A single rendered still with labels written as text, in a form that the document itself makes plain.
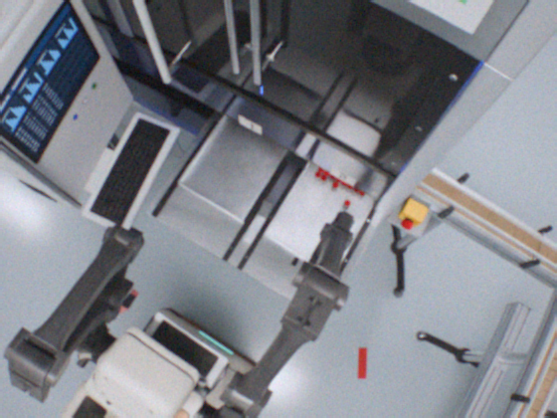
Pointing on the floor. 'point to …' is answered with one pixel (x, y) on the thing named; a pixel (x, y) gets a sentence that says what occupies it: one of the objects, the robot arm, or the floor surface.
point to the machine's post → (475, 97)
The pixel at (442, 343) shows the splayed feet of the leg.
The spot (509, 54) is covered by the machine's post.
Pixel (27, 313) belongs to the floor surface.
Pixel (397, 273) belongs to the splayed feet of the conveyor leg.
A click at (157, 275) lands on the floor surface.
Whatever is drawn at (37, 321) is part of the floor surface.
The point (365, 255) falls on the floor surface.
